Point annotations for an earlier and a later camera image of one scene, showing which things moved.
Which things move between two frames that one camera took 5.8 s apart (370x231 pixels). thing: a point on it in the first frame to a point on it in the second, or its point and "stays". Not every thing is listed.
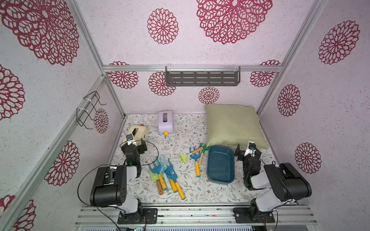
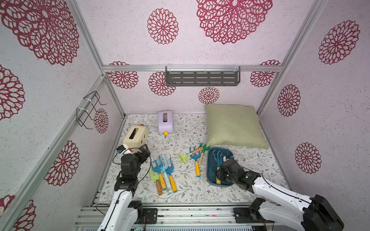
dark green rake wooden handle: [204, 148] stays
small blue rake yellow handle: [196, 156] stays
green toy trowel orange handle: [182, 157] stays
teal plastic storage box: [220, 164] stays
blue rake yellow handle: [172, 174] to [218, 162]
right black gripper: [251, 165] to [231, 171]
